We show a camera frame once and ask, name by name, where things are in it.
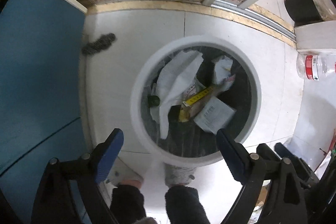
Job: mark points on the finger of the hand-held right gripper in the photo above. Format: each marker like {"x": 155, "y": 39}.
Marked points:
{"x": 296, "y": 163}
{"x": 267, "y": 151}

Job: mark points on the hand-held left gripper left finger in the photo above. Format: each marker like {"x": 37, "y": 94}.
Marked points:
{"x": 110, "y": 155}

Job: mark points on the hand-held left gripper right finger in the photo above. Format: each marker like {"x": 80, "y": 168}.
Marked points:
{"x": 231, "y": 155}

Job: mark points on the white printed leaflet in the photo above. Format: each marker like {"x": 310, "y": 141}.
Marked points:
{"x": 214, "y": 115}

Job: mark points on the white round bin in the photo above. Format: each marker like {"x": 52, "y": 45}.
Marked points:
{"x": 139, "y": 108}

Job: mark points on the pink box with yellow edge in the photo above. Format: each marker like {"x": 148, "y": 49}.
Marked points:
{"x": 199, "y": 96}

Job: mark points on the small dark green object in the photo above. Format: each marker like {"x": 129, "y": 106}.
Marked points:
{"x": 153, "y": 100}

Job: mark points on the person's left leg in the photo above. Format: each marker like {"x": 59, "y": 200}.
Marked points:
{"x": 127, "y": 200}

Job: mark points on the crumpled white wrapper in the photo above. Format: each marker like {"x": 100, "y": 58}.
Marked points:
{"x": 221, "y": 69}

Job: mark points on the crumpled white paper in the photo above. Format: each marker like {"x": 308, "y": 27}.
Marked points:
{"x": 176, "y": 77}

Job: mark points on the clear bottle with red label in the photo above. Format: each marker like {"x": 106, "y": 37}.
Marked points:
{"x": 312, "y": 66}

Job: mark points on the blue cabinet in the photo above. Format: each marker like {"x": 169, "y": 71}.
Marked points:
{"x": 39, "y": 69}

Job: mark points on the grey steel scrubber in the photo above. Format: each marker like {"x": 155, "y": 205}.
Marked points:
{"x": 98, "y": 44}

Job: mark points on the black bucket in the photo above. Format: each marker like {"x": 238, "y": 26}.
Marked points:
{"x": 302, "y": 6}

